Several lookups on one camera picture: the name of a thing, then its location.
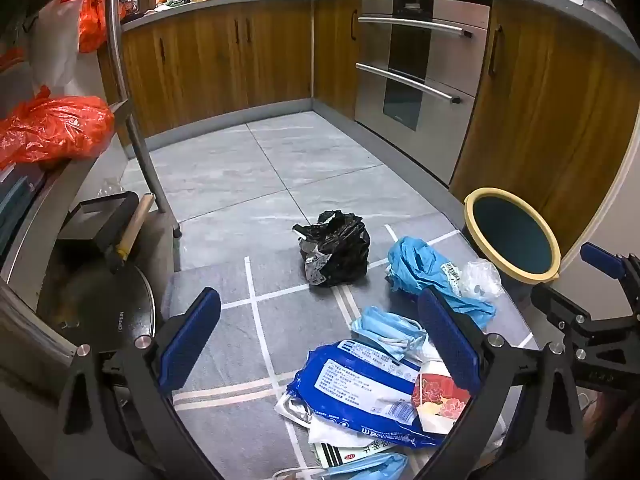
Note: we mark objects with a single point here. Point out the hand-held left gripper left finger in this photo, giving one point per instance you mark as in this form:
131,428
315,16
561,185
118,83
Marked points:
192,340

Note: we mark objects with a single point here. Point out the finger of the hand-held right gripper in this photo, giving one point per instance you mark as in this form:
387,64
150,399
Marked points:
560,305
602,260

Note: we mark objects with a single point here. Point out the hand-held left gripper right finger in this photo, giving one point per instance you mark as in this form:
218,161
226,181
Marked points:
447,340

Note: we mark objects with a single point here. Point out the blue face mask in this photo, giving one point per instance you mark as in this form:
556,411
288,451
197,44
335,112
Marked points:
385,327
370,467

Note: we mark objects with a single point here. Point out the blue plastic bag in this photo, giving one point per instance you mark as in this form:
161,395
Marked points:
415,270

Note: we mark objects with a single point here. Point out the yellow rimmed teal trash bin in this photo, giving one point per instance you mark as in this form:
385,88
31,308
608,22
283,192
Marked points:
510,235

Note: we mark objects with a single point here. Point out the blue wet wipe packet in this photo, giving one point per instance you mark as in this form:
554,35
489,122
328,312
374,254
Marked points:
350,385

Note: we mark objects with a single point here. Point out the black plastic bag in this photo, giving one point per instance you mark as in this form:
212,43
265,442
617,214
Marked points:
340,255

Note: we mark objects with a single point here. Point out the clear plastic wrapper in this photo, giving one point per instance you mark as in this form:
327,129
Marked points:
480,280

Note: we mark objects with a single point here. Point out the grey checked mat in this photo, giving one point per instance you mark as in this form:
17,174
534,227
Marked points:
280,320

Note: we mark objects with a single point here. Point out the silver foil packet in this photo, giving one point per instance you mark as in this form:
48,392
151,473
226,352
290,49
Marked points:
295,410

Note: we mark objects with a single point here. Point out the white packet with red label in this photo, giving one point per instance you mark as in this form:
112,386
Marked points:
350,452

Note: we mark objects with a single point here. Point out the black box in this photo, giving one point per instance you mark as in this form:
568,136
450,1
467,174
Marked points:
95,220

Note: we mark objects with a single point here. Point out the large wooden cabinet door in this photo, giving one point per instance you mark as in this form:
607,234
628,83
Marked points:
550,110

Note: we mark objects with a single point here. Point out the stainless steel shelf rack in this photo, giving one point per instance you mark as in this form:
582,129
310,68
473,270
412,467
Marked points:
145,160

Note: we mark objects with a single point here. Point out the stainless steel built-in oven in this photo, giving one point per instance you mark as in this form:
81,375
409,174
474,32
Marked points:
450,60

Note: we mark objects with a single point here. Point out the large orange plastic bag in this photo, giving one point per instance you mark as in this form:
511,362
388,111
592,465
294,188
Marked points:
50,130

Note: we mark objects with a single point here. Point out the wide wooden base cabinet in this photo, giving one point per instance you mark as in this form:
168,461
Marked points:
210,60

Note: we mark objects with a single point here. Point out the narrow wooden cabinet door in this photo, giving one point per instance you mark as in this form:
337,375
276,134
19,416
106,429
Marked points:
332,60

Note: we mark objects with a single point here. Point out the white plastic bag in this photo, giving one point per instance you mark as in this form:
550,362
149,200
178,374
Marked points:
55,45

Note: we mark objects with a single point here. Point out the small orange plastic bag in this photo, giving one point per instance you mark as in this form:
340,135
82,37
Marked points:
92,15

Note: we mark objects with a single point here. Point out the rice cooker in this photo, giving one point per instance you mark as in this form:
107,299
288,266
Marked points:
137,2

